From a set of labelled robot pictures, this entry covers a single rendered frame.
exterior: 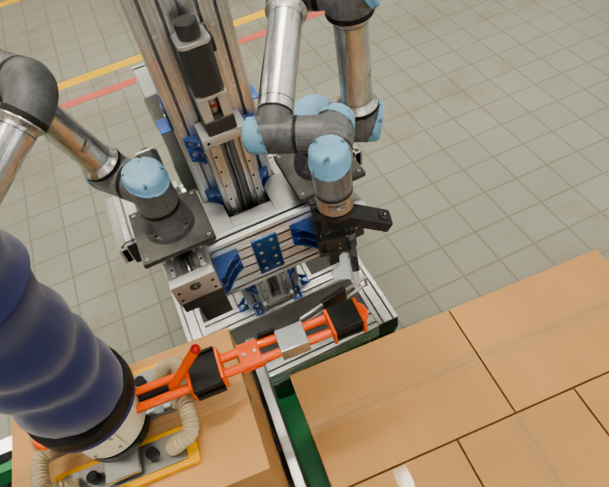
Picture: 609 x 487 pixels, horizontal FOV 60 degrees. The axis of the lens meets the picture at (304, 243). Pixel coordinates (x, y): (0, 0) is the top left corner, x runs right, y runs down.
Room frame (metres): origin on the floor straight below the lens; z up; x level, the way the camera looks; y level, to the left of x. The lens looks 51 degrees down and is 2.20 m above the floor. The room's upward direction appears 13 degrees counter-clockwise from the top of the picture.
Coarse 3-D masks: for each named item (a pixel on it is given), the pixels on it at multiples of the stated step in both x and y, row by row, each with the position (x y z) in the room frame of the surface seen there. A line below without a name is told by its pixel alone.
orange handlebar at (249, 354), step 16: (320, 320) 0.65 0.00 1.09; (272, 336) 0.63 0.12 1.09; (320, 336) 0.60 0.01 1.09; (240, 352) 0.61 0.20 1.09; (256, 352) 0.60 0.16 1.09; (272, 352) 0.59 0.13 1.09; (240, 368) 0.57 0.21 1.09; (256, 368) 0.57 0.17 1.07; (160, 384) 0.57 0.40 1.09; (160, 400) 0.53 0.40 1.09; (48, 448) 0.48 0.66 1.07
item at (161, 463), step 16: (176, 432) 0.50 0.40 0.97; (144, 448) 0.48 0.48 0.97; (160, 448) 0.47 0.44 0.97; (192, 448) 0.45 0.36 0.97; (96, 464) 0.47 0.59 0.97; (144, 464) 0.44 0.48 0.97; (160, 464) 0.43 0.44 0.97; (176, 464) 0.43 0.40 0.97; (192, 464) 0.42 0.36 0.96; (80, 480) 0.43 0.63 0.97; (96, 480) 0.42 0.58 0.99; (128, 480) 0.41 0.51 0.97; (144, 480) 0.40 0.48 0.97
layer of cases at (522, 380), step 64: (448, 320) 0.85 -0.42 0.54; (512, 320) 0.80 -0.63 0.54; (576, 320) 0.75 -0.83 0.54; (320, 384) 0.73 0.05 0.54; (384, 384) 0.68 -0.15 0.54; (448, 384) 0.63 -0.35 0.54; (512, 384) 0.59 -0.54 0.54; (576, 384) 0.54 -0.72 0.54; (320, 448) 0.52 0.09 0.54; (384, 448) 0.48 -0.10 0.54; (448, 448) 0.44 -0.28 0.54; (512, 448) 0.40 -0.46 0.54; (576, 448) 0.37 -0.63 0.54
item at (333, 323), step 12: (348, 300) 0.67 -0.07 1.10; (324, 312) 0.65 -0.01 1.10; (336, 312) 0.65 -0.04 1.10; (348, 312) 0.64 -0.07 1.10; (360, 312) 0.63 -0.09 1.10; (336, 324) 0.62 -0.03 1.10; (348, 324) 0.61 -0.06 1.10; (360, 324) 0.61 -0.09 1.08; (336, 336) 0.59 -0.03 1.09; (348, 336) 0.60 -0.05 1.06
